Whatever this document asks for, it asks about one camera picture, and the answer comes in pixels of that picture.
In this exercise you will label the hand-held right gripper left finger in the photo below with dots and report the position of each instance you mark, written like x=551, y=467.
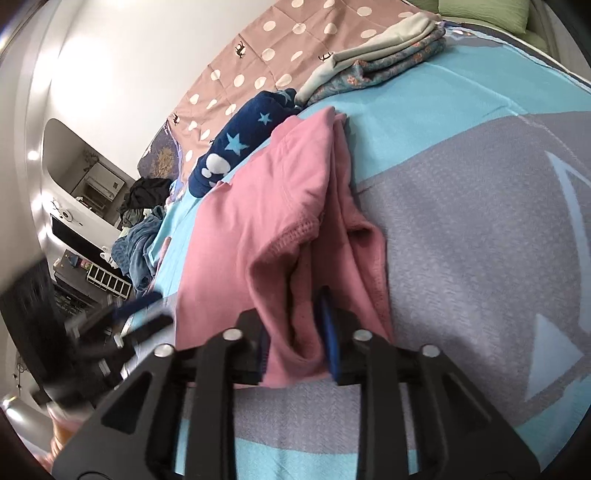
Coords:
x=263, y=344

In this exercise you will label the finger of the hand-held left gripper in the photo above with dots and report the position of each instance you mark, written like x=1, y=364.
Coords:
x=134, y=304
x=143, y=330

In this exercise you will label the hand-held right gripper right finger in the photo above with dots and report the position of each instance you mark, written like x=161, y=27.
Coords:
x=330, y=332

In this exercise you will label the pink shirt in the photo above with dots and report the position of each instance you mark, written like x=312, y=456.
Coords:
x=258, y=221

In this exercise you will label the person's left forearm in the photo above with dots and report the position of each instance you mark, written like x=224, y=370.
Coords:
x=62, y=434

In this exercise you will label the dark clothes pile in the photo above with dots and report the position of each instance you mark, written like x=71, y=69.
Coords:
x=147, y=191

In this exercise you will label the white drawer organizer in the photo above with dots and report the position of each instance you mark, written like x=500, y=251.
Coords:
x=111, y=279

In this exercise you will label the blue fleece cloth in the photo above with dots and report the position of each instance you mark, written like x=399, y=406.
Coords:
x=136, y=249

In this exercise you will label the dark patterned cloth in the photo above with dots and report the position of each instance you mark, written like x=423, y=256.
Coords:
x=159, y=159

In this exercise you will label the blue grey printed bedsheet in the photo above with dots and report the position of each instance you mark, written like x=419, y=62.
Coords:
x=461, y=230

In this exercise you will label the navy star fleece blanket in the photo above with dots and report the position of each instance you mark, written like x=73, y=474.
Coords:
x=231, y=138

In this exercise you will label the floral folded garment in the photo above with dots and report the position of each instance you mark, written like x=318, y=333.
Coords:
x=397, y=60

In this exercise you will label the brown polka dot quilt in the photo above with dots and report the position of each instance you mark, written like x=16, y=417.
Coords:
x=286, y=46

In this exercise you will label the white folded garment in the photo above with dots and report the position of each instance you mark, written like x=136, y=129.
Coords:
x=392, y=37

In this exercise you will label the green pillow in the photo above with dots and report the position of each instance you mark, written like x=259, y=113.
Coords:
x=540, y=39
x=485, y=11

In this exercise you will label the white wall cabinet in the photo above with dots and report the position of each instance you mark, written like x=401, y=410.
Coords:
x=78, y=166

